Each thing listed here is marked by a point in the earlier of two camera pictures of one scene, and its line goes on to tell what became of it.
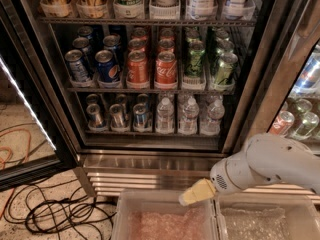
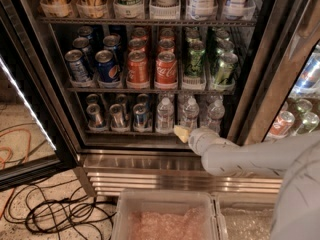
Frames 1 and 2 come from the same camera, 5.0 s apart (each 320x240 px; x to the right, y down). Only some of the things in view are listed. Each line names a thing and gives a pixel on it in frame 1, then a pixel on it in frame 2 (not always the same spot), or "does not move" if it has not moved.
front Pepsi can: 107,67 does not move
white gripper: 222,174 → 197,138
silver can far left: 79,69 does not move
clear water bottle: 188,123 does not move
